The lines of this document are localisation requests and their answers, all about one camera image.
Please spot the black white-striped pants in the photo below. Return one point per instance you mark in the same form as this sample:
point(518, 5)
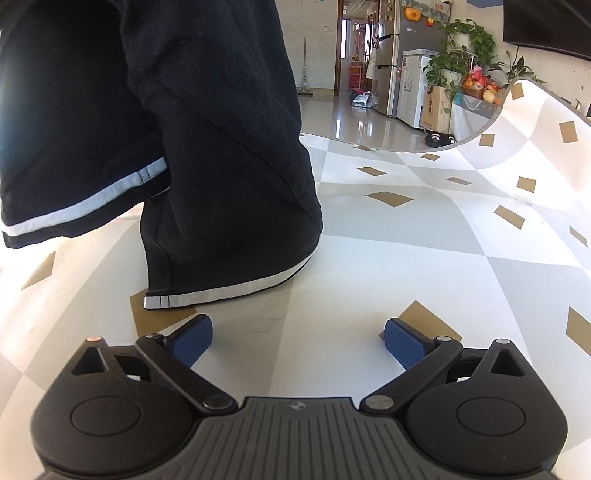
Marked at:
point(207, 138)

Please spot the patterned fridge cover cloth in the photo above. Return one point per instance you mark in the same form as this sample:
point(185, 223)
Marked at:
point(429, 10)

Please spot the fruit basket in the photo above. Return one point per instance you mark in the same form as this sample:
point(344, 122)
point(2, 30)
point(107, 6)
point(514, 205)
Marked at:
point(480, 87)

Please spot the small leafy potted plant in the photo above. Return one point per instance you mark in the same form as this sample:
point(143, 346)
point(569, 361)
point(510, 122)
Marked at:
point(515, 69)

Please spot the green trailing potted plant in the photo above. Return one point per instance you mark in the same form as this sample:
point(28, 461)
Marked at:
point(461, 46)

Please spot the side table with clear cover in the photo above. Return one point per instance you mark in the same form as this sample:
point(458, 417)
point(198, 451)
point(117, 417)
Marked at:
point(471, 122)

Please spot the silver refrigerator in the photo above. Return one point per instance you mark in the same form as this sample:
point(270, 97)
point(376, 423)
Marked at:
point(392, 46)

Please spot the orange drawer cabinet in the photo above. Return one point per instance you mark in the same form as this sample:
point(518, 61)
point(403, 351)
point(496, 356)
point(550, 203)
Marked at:
point(354, 77)

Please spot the floor mop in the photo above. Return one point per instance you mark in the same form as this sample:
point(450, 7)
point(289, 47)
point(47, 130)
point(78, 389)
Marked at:
point(304, 90)

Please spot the black slipper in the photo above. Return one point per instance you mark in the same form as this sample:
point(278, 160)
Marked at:
point(447, 137)
point(432, 141)

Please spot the cardboard box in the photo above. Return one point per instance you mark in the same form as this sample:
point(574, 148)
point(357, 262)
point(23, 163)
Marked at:
point(434, 110)

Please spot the plastic bag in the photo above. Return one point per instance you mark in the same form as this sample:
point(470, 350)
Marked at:
point(364, 99)

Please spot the wall television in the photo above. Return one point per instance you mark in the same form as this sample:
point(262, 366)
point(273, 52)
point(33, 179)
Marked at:
point(549, 23)

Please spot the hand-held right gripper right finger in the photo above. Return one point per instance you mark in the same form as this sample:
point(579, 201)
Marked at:
point(406, 339)

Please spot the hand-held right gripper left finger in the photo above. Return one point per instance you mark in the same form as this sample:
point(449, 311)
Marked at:
point(191, 334)

